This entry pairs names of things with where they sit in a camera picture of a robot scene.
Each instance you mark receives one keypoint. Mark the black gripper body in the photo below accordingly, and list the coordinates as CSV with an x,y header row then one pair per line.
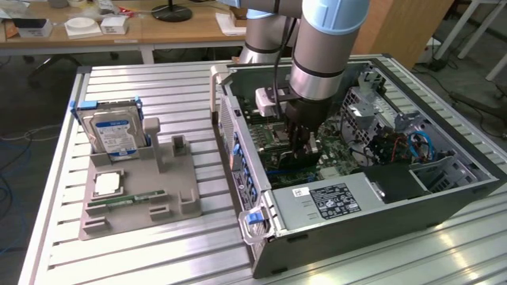
x,y
309,114

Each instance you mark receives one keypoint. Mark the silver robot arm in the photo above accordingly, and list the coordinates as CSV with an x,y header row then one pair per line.
x,y
325,53

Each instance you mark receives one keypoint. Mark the silver socket cover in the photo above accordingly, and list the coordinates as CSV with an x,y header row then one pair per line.
x,y
313,144

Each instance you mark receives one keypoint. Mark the green Dell motherboard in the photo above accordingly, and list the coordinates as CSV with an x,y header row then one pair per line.
x,y
263,136

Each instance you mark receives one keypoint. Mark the blue expansion slot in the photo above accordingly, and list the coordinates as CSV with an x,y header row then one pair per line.
x,y
285,173

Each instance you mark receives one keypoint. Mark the silver chipset heat sink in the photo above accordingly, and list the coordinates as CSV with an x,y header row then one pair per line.
x,y
329,172

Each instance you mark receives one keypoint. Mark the perforated metal drive cage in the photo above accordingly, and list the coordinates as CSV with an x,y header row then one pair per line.
x,y
369,101

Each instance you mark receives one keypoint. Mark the grey power supply unit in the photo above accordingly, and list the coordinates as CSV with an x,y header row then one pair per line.
x,y
337,199

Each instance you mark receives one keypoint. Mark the blue case release latch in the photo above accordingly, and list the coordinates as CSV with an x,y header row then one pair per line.
x,y
254,219

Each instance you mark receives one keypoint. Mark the wooden cabinet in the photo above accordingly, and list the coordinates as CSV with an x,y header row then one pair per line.
x,y
397,29

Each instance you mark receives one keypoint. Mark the silver disk bay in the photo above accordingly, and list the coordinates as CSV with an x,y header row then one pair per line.
x,y
435,178

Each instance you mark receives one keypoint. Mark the black and silver PC case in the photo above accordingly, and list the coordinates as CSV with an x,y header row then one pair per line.
x,y
357,246

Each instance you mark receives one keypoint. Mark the grey plastic parts rack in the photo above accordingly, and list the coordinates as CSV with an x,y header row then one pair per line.
x,y
139,178

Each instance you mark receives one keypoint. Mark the wooden desk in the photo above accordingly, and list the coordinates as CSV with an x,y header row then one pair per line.
x,y
166,29

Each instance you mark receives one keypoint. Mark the green RAM stick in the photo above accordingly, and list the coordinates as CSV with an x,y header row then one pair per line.
x,y
131,198

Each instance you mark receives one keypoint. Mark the black round monitor stand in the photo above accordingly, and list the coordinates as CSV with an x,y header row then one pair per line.
x,y
173,14

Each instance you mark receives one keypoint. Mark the silver CPU chip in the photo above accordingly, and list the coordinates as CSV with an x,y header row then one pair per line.
x,y
107,184

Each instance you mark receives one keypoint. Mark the small white cardboard box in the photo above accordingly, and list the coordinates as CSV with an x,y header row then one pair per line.
x,y
114,25

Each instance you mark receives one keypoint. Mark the grey cup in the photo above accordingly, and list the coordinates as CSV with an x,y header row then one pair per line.
x,y
58,3

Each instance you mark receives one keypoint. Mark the white box with black lid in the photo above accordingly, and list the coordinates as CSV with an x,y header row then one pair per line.
x,y
31,28

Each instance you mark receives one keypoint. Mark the CPU socket with metal frame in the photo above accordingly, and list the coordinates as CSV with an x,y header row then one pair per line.
x,y
277,133

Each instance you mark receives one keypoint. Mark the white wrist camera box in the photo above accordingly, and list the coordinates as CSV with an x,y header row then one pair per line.
x,y
266,102

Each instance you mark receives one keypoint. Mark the white desk frame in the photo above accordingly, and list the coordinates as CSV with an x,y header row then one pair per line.
x,y
458,29

